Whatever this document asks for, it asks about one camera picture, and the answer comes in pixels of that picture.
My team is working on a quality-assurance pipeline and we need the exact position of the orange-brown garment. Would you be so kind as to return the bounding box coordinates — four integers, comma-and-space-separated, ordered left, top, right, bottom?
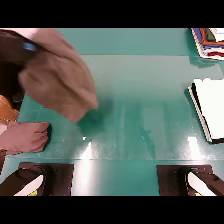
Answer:
0, 94, 20, 126

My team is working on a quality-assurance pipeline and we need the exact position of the person's hand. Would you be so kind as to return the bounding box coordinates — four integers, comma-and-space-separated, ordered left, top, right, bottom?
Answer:
0, 121, 51, 156

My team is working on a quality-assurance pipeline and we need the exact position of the heap of clothes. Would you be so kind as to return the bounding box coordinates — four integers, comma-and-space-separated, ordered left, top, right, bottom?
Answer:
190, 28, 224, 61

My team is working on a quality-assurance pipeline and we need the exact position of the white garment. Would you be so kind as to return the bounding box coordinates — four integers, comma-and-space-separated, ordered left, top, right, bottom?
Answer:
192, 77, 224, 141

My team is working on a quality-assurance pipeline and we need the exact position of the brown T-shirt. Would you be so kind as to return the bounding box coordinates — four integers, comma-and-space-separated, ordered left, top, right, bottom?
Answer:
0, 28, 100, 123

